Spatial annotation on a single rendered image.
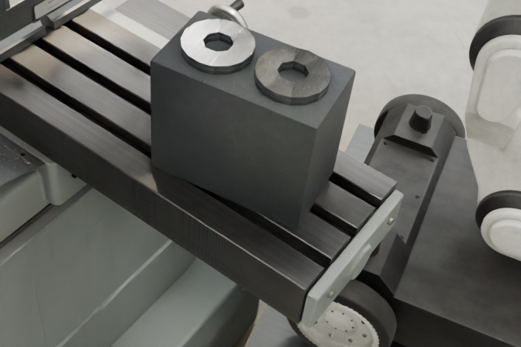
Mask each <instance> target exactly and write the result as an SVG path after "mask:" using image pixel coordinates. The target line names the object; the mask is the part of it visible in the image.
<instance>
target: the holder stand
mask: <svg viewBox="0 0 521 347"><path fill-rule="evenodd" d="M355 74H356V71H355V70H354V69H351V68H349V67H346V66H344V65H341V64H338V63H336V62H333V61H331V60H327V59H326V58H323V57H320V56H318V55H316V54H314V53H313V52H311V51H309V50H304V49H300V48H297V47H295V46H292V45H289V44H287V43H283V42H282V41H279V40H276V39H273V38H271V37H269V36H265V35H263V34H261V33H257V32H255V31H253V30H251V29H247V28H245V27H243V26H241V25H240V24H238V23H236V22H231V21H228V20H225V19H221V18H219V17H217V16H214V15H211V14H208V13H207V12H203V11H197V12H196V13H195V15H194V16H193V17H192V18H191V19H190V20H189V21H188V22H187V23H186V24H185V25H184V26H183V27H182V28H181V29H180V30H179V31H178V32H177V33H176V34H175V35H174V36H173V38H172V39H171V40H170V41H169V42H168V43H167V44H166V45H165V46H164V47H163V48H162V49H161V50H160V51H159V52H158V53H157V54H156V55H155V56H154V57H153V58H152V59H151V61H150V109H151V164H152V165H153V166H154V167H156V168H159V169H161V170H163V171H166V172H168V173H170V174H172V175H175V176H176V177H179V178H181V179H183V180H186V181H188V182H190V183H192V184H195V185H197V186H199V187H201V188H204V189H206V190H207V191H211V192H212V193H214V194H218V195H219V196H221V197H223V198H226V199H228V200H230V201H233V202H235V203H237V204H240V205H242V206H244V207H245V208H249V209H250V210H252V211H255V212H257V213H259V214H261V215H264V216H266V217H268V218H271V219H273V220H275V221H277V222H280V223H281V224H284V225H287V226H288V227H290V228H293V229H298V228H299V227H300V225H301V224H302V222H303V221H304V219H305V217H306V215H307V214H308V213H309V211H310V209H311V207H312V206H313V204H314V203H315V201H316V199H317V197H318V196H319V194H320V193H321V191H322V189H323V188H324V186H325V185H326V183H327V181H328V180H329V178H330V176H331V175H332V173H333V169H334V166H335V162H336V156H337V153H338V149H339V145H340V139H341V136H342V131H343V126H344V122H345V118H346V114H347V109H348V105H349V101H350V95H351V92H352V87H353V84H354V78H355Z"/></svg>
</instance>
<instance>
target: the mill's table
mask: <svg viewBox="0 0 521 347"><path fill-rule="evenodd" d="M45 27H46V32H47V34H46V35H45V36H43V37H41V38H40V39H38V40H37V41H35V42H34V43H31V44H30V45H28V46H27V47H25V48H23V49H22V50H20V51H19V52H17V53H15V54H13V55H12V56H10V57H9V58H7V59H5V60H3V61H2V62H1V63H0V126H1V127H3V128H4V129H6V130H8V131H9V132H11V133H12V134H13V135H15V136H17V137H18V138H20V139H21V140H22V141H24V142H25V143H27V144H29V145H30V146H31V147H33V148H34V149H36V150H38V151H39V152H41V153H42V154H43V155H45V156H47V157H48V158H50V159H51V160H52V161H54V162H55V163H57V164H59V165H60V166H62V167H63V168H64V169H66V170H67V171H69V172H70V173H72V174H73V175H75V176H76V177H78V178H79V179H81V180H83V181H84V182H85V183H86V184H88V185H90V186H91V187H93V188H94V189H96V190H97V191H99V192H100V193H102V194H104V195H105V196H106V197H107V198H109V199H111V200H112V201H114V202H115V203H117V204H118V205H120V206H121V207H123V208H125V209H126V210H127V211H129V212H130V213H132V214H133V215H135V216H136V217H137V218H139V219H141V220H142V221H144V222H146V223H147V224H148V225H149V226H151V227H152V228H154V229H156V230H157V231H158V232H160V233H161V234H163V235H165V236H166V237H168V238H169V239H170V240H172V241H173V242H175V243H177V244H178V245H179V246H181V247H182V248H184V249H186V250H187V251H189V252H190V253H191V254H193V255H194V256H196V257H198V258H199V259H200V260H202V261H203V262H205V263H207V264H208V265H210V266H211V267H212V268H214V269H215V270H217V271H219V272H220V273H221V274H223V275H224V276H225V277H227V278H229V279H230V280H232V281H233V282H234V283H236V284H238V285H239V286H241V287H242V288H243V289H245V290H247V291H248V292H250V293H251V294H253V295H254V296H255V297H257V298H259V299H260V300H262V301H263V302H264V303H266V304H268V305H269V306H271V307H272V308H273V309H275V310H276V311H278V312H280V313H281V314H283V315H284V316H285V317H287V318H289V319H290V320H292V321H293V322H294V323H296V324H298V323H299V322H300V321H301V323H302V324H303V325H305V326H306V327H308V328H311V327H312V326H313V325H314V324H315V323H316V321H317V320H318V319H319V317H320V316H321V315H322V314H323V312H324V311H325V310H326V309H327V308H328V307H329V306H330V304H331V303H332V302H333V300H334V299H335V298H336V297H337V295H338V294H339V293H340V292H341V290H342V289H343V288H344V287H345V286H346V285H347V283H348V282H349V281H350V280H353V279H355V278H356V277H357V276H358V275H359V273H360V272H361V271H362V269H363V268H364V266H365V265H366V263H367V261H368V259H369V257H370V255H371V253H372V252H373V251H374V249H375V248H376V247H377V246H378V244H379V243H380V242H381V240H382V239H383V238H384V237H385V236H386V235H387V233H388V232H389V231H390V230H391V228H392V227H393V226H394V224H395V220H396V218H397V215H398V213H399V209H400V206H401V203H402V199H403V197H404V194H403V193H401V192H399V191H397V190H395V187H396V184H397V182H396V181H394V180H393V179H391V178H389V177H387V176H385V175H384V174H382V173H380V172H378V171H376V170H375V169H373V168H371V167H369V166H368V165H366V164H364V163H362V162H361V161H359V160H357V159H355V158H353V157H352V156H350V155H348V154H346V153H345V152H343V151H341V150H340V149H338V153H337V156H336V162H335V166H334V169H333V173H332V175H331V176H330V178H329V180H328V181H327V183H326V185H325V186H324V188H323V189H322V191H321V193H320V194H319V196H318V197H317V199H316V201H315V203H314V204H313V206H312V207H311V209H310V211H309V213H308V214H307V215H306V217H305V219H304V221H303V222H302V224H301V225H300V227H299V228H298V229H293V228H290V227H288V226H287V225H284V224H281V223H280V222H277V221H275V220H273V219H271V218H268V217H266V216H264V215H261V214H259V213H257V212H255V211H252V210H250V209H249V208H245V207H244V206H242V205H240V204H237V203H235V202H233V201H230V200H228V199H226V198H223V197H221V196H219V195H218V194H214V193H212V192H211V191H207V190H206V189H204V188H201V187H199V186H197V185H195V184H192V183H190V182H188V181H186V180H183V179H181V178H179V177H176V176H175V175H172V174H170V173H168V172H166V171H163V170H161V169H159V168H156V167H154V166H153V165H152V164H151V109H150V61H151V59H152V58H153V57H154V56H155V55H156V54H157V53H158V52H159V51H160V50H161V48H159V47H158V46H155V45H153V44H152V43H150V42H148V41H146V40H145V39H143V38H141V37H140V36H138V35H136V34H135V33H132V32H130V31H129V30H128V29H125V28H123V27H122V26H120V25H118V24H117V23H115V22H113V21H111V20H110V19H107V18H106V17H104V16H103V15H100V14H99V13H97V12H95V11H94V10H92V9H87V10H86V11H84V12H82V13H81V14H80V15H77V16H76V17H74V18H73V19H71V20H69V21H68V22H66V23H65V24H63V25H62V26H59V27H58V28H56V29H53V28H51V27H50V26H45Z"/></svg>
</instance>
